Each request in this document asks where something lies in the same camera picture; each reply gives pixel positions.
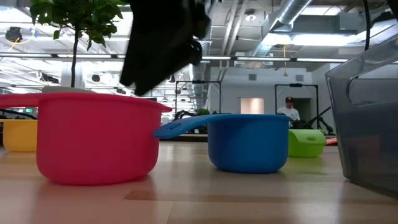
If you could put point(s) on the grey translucent plastic basket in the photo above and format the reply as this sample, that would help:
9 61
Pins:
367 133

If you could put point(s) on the long hanging strip light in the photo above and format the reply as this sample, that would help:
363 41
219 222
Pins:
248 58

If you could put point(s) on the green leafy plant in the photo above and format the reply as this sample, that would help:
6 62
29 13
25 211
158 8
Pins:
81 18

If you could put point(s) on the silver ribbed ventilation duct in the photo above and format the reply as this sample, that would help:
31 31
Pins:
202 77

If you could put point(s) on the person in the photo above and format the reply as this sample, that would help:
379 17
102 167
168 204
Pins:
294 115

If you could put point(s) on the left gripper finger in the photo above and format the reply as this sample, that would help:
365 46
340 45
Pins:
158 62
128 62

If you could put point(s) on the black aluminium table frame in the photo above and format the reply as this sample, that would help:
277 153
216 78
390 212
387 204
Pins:
186 138

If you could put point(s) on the green measuring cup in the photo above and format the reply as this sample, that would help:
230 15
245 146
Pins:
306 143

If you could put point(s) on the black ceiling-hung device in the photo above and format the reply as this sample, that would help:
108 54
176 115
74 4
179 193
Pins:
13 34

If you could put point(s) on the yellow measuring cup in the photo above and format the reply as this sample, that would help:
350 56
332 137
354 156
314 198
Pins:
20 135

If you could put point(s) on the royal blue measuring cup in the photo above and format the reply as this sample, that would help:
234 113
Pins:
248 143

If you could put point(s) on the black background rig frame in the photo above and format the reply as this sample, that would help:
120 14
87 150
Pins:
295 85

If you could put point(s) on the pink measuring cup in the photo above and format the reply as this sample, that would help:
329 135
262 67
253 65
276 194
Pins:
96 140

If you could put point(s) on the small background potted plant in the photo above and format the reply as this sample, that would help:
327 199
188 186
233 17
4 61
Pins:
202 111

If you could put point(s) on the silver smooth ventilation duct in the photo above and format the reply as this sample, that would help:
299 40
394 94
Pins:
289 12

